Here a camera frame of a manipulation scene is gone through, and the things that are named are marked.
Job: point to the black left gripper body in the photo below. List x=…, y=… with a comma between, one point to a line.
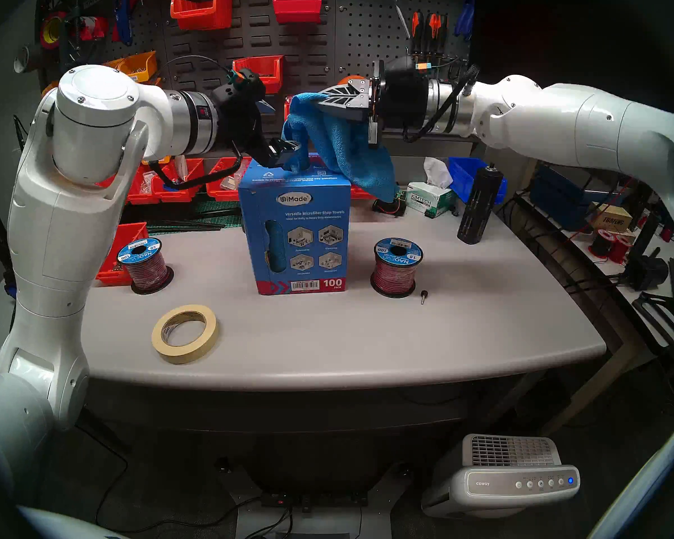
x=244, y=125

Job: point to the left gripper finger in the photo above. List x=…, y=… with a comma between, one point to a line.
x=265, y=105
x=285, y=153

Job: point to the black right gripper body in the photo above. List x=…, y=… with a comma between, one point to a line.
x=404, y=111

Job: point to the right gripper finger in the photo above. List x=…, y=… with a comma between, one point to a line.
x=354, y=110
x=354, y=90

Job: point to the blue microfiber towel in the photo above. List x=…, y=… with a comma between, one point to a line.
x=342, y=145

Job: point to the blue shop towel box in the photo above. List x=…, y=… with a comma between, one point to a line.
x=297, y=234

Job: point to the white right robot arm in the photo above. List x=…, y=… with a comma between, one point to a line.
x=567, y=122

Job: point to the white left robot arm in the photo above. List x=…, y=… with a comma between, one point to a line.
x=62, y=234

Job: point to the dark grey pegboard panel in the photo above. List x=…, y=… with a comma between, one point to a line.
x=314, y=44

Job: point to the white paper packet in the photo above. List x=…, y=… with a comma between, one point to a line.
x=181, y=166

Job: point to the orange black screwdriver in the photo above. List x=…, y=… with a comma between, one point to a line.
x=433, y=32
x=417, y=32

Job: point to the blue plastic bin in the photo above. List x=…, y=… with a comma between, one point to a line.
x=460, y=173

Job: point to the red bin with red tools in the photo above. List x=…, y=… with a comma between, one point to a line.
x=359, y=194

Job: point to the green cutting mat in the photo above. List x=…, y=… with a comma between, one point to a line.
x=213, y=209

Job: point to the Kimtech tissue box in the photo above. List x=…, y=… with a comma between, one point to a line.
x=427, y=201

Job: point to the dark red plastic bin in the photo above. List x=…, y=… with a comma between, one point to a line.
x=297, y=13

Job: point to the black circuit board device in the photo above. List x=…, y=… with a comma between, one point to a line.
x=389, y=209

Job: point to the yellow bin labelled M3X6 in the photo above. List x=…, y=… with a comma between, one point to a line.
x=143, y=66

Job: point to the black cylindrical bottle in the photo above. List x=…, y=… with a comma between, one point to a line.
x=477, y=206

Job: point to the blue hand tool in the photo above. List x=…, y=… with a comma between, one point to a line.
x=124, y=21

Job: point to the blue equipment case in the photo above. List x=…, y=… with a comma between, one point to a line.
x=556, y=201

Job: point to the black monitor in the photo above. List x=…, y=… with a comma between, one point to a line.
x=567, y=27

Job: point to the red yellow tape roll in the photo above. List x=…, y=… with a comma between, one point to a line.
x=48, y=38

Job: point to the beige masking tape roll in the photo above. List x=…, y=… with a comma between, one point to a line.
x=184, y=355

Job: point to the small cardboard box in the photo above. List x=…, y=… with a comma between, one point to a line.
x=609, y=220

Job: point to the black power adapter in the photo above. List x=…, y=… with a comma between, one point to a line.
x=646, y=271

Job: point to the black power strip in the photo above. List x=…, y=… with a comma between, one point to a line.
x=314, y=499

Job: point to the white air purifier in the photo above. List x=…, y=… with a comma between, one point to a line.
x=511, y=482

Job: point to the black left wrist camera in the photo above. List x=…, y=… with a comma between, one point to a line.
x=238, y=88

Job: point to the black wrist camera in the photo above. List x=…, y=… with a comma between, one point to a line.
x=404, y=74
x=238, y=88

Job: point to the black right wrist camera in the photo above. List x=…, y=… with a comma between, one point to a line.
x=404, y=74

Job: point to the grey duct tape roll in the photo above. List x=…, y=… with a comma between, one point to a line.
x=31, y=58

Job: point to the black triangular frame stand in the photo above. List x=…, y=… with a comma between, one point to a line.
x=643, y=303

